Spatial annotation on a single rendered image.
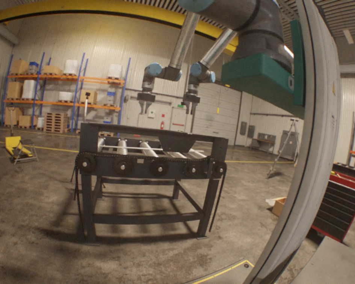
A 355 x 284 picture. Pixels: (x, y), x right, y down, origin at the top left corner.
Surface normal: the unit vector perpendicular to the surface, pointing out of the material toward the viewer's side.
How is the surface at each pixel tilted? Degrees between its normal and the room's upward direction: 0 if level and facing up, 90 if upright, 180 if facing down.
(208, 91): 90
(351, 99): 90
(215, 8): 170
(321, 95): 90
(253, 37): 70
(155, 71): 90
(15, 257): 0
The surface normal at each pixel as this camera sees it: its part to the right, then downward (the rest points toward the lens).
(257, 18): 0.17, 0.81
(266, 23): -0.25, 0.09
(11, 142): 0.95, 0.17
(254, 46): -0.55, -0.33
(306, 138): -0.90, -0.07
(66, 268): 0.14, -0.98
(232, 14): 0.00, 0.98
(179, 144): 0.33, 0.17
